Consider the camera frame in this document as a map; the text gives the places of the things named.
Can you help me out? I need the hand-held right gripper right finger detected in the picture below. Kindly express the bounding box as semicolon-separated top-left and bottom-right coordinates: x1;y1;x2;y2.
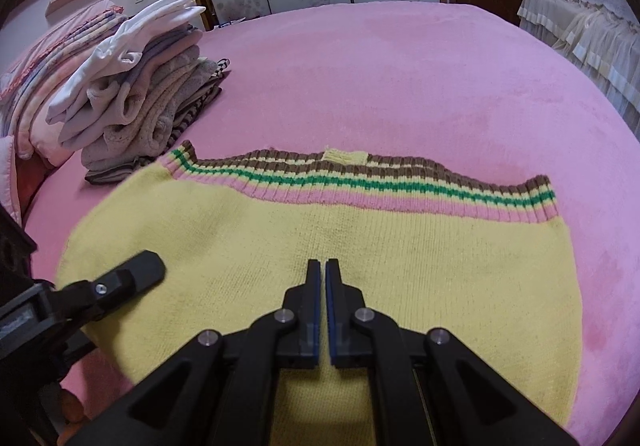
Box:
326;259;581;446

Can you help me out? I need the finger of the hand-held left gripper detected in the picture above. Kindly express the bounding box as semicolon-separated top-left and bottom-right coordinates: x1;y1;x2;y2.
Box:
50;250;167;325

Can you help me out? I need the person's left hand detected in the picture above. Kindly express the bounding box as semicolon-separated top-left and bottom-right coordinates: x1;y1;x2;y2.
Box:
58;389;86;445

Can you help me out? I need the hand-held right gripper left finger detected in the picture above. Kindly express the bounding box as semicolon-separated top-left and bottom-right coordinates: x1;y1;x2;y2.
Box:
65;259;321;446

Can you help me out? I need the pink striped folded quilt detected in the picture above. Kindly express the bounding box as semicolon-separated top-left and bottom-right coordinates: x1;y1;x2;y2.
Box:
0;0;128;167

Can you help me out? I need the yellow knit sweater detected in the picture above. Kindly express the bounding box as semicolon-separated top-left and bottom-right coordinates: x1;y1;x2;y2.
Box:
56;142;583;446

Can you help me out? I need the cream ruffled furniture cover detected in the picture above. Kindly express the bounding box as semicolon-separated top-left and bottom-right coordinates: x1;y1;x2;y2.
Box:
517;0;640;141

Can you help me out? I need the pink fleece blanket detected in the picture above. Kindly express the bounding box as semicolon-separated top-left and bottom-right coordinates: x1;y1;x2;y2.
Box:
22;0;640;446

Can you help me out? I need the light pink pillow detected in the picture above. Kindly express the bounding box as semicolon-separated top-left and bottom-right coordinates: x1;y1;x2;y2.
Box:
0;136;26;227

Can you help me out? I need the stack of folded clothes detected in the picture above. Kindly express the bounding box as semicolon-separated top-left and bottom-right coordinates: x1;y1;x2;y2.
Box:
46;0;232;185

